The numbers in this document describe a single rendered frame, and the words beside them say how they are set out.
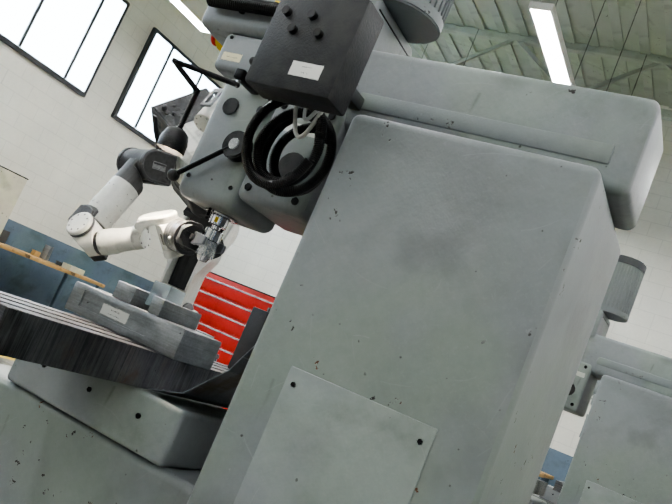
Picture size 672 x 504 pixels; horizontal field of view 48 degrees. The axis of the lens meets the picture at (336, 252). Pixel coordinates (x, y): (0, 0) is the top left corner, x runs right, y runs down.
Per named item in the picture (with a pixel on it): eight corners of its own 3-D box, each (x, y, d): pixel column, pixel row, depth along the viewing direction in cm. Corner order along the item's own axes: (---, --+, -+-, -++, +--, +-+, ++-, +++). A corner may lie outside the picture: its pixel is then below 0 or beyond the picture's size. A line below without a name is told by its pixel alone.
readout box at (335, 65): (239, 76, 146) (282, -18, 149) (262, 99, 154) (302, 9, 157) (325, 95, 137) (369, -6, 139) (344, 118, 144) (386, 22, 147)
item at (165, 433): (2, 378, 175) (25, 329, 177) (102, 398, 205) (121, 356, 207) (158, 468, 151) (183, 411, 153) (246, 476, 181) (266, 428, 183)
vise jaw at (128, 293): (111, 295, 174) (118, 279, 175) (150, 310, 187) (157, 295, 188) (129, 304, 171) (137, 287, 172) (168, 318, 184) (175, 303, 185)
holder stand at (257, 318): (226, 367, 213) (254, 301, 216) (270, 382, 230) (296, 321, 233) (257, 382, 206) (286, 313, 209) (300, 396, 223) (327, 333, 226)
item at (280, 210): (231, 195, 171) (277, 92, 174) (282, 230, 192) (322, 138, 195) (300, 217, 162) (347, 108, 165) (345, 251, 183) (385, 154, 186)
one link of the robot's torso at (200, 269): (141, 330, 263) (200, 211, 274) (186, 349, 260) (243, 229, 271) (126, 321, 249) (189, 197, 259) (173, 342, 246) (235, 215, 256)
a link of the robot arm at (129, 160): (103, 174, 224) (132, 142, 229) (122, 195, 229) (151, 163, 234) (123, 176, 215) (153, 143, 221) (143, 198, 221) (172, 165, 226)
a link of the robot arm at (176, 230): (189, 214, 184) (169, 210, 194) (173, 250, 183) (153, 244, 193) (231, 235, 192) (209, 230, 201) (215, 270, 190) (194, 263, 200)
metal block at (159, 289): (144, 303, 175) (155, 279, 176) (159, 309, 181) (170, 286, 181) (160, 310, 173) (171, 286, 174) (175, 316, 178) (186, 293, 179)
